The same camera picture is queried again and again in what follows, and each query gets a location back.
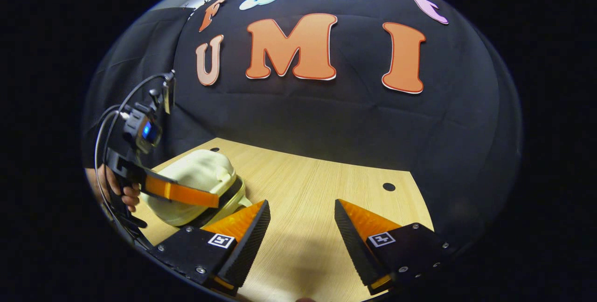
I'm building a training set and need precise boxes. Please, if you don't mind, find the cream suitcase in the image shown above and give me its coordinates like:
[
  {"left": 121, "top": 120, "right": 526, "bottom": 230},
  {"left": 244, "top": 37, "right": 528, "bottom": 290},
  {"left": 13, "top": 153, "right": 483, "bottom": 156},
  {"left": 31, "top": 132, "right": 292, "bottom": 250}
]
[{"left": 140, "top": 149, "right": 255, "bottom": 228}]

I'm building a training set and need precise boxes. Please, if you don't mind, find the black cable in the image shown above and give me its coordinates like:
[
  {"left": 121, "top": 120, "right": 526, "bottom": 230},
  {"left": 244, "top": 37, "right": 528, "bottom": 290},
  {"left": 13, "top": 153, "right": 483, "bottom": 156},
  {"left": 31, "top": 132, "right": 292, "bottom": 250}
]
[{"left": 93, "top": 73, "right": 168, "bottom": 247}]

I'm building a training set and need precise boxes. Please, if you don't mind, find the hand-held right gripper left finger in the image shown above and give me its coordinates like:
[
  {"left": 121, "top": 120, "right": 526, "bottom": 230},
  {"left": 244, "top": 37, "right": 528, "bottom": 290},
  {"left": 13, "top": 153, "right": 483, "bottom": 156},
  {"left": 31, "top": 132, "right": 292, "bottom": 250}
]
[{"left": 148, "top": 199, "right": 272, "bottom": 297}]

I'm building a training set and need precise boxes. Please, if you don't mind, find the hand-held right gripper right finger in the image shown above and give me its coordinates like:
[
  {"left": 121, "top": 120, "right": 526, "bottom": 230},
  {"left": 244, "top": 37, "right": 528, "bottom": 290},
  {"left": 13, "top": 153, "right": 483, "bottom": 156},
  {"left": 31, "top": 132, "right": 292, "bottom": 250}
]
[{"left": 334, "top": 199, "right": 454, "bottom": 296}]

